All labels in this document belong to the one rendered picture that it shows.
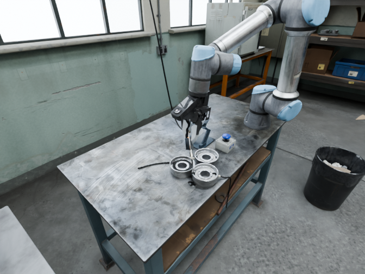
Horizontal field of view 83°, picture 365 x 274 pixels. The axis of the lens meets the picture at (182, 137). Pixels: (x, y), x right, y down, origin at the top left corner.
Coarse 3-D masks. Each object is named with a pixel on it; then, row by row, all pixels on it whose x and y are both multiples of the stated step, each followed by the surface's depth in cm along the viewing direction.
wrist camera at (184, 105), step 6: (192, 96) 76; (186, 102) 75; (192, 102) 74; (198, 102) 76; (174, 108) 74; (180, 108) 74; (186, 108) 73; (192, 108) 75; (174, 114) 73; (180, 114) 72; (186, 114) 74; (180, 120) 73
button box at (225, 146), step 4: (216, 140) 99; (220, 140) 99; (224, 140) 99; (228, 140) 99; (232, 140) 99; (216, 144) 100; (220, 144) 98; (224, 144) 97; (228, 144) 97; (232, 144) 99; (216, 148) 101; (220, 148) 100; (224, 148) 98; (228, 148) 97; (232, 148) 101; (224, 152) 99; (228, 152) 98
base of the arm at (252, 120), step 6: (252, 114) 116; (258, 114) 114; (264, 114) 113; (246, 120) 122; (252, 120) 116; (258, 120) 115; (264, 120) 115; (252, 126) 117; (258, 126) 116; (264, 126) 115
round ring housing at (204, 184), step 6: (198, 168) 85; (210, 168) 85; (216, 168) 83; (192, 174) 80; (204, 174) 85; (210, 174) 82; (198, 180) 78; (204, 180) 77; (210, 180) 77; (216, 180) 80; (204, 186) 79; (210, 186) 80
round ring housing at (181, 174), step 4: (180, 156) 90; (184, 156) 90; (172, 160) 88; (176, 160) 89; (188, 160) 89; (172, 164) 87; (176, 164) 87; (180, 164) 88; (184, 164) 88; (188, 164) 87; (172, 168) 83; (172, 172) 84; (176, 172) 82; (180, 172) 82; (184, 172) 82; (188, 172) 82; (176, 176) 84; (180, 176) 83; (184, 176) 83; (188, 176) 84
